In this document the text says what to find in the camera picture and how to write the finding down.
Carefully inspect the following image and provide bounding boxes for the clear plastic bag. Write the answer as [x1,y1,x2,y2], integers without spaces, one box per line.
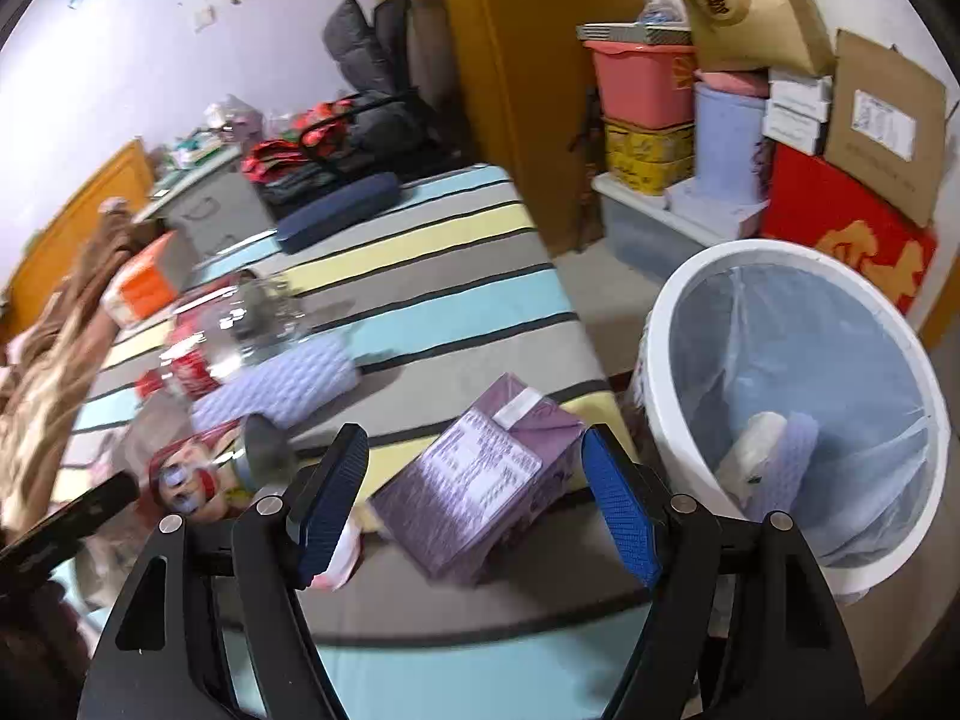
[202,94,263,147]

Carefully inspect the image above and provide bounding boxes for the flat cardboard box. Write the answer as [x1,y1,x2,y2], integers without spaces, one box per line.
[823,30,950,227]

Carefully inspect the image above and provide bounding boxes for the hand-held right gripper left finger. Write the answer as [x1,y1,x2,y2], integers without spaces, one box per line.
[79,422,370,720]

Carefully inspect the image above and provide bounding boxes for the yellow wooden wardrobe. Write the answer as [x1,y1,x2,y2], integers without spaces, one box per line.
[360,0,661,260]

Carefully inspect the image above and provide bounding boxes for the white round trash bin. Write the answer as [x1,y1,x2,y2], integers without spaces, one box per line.
[626,238,952,605]

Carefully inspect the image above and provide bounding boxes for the clear plastic bin liner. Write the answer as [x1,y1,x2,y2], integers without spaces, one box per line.
[652,247,938,571]

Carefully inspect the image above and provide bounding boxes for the orange white tissue pack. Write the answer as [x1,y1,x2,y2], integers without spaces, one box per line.
[101,229,197,327]

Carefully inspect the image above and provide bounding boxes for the yellow printed box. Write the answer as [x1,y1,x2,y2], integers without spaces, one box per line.
[604,120,697,196]

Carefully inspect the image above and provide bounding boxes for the pink storage box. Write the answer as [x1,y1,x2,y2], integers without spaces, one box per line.
[576,22,698,127]

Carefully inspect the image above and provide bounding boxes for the brown paper bag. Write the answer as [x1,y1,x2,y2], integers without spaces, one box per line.
[658,0,837,77]

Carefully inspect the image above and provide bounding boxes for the white foam net sleeve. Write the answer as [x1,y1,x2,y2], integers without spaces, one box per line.
[191,337,359,440]
[750,412,822,533]

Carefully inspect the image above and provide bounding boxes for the navy blue case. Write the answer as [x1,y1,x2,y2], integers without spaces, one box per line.
[274,171,402,254]

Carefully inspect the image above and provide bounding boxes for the black chair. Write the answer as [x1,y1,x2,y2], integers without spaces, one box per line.
[296,0,460,166]

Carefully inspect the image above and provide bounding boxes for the purple carton box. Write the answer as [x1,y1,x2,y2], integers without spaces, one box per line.
[371,373,593,586]

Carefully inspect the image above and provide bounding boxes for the grey nightstand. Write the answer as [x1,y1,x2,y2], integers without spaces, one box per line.
[135,146,278,260]

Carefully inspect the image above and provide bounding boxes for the red gift box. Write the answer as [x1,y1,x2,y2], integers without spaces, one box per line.
[759,142,938,316]

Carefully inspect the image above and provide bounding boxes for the pink white wrapper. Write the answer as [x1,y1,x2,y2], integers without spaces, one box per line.
[311,510,365,593]

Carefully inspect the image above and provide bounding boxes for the white small box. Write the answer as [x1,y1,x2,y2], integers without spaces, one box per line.
[766,69,835,121]
[761,101,830,156]

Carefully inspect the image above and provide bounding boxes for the cartoon print can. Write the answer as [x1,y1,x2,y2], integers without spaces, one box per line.
[146,414,301,522]

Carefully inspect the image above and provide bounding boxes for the striped bed sheet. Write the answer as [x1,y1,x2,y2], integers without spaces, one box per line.
[45,161,653,720]

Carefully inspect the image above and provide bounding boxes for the white crumpled wrapper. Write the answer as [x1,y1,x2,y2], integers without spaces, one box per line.
[716,411,788,511]

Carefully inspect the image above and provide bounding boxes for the clear bottle with red label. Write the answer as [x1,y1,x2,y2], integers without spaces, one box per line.
[135,274,312,410]

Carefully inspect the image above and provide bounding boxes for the wooden headboard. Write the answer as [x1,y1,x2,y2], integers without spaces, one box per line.
[0,136,158,338]

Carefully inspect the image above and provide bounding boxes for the clear storage box white lid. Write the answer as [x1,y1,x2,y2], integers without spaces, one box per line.
[591,172,767,286]

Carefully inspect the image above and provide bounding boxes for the lavender plastic bucket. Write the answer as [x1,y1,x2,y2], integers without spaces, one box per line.
[694,69,772,203]

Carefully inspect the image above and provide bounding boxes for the dark folded clothes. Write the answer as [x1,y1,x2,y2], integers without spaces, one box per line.
[259,101,451,207]

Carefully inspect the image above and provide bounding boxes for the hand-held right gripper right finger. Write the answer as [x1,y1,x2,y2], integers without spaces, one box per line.
[581,424,871,720]

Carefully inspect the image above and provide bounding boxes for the brown plush blanket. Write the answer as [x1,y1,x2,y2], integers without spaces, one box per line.
[0,199,162,533]

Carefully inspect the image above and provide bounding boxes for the pile of small bedside boxes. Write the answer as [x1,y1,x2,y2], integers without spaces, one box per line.
[161,124,241,170]

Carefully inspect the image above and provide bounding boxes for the grey quilted cushion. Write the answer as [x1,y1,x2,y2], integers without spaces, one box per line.
[322,0,415,95]

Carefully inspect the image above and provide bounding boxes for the red black plaid bag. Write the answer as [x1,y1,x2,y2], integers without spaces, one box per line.
[240,97,361,185]

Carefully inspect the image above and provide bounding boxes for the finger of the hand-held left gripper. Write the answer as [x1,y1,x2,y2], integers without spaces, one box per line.
[0,471,141,578]

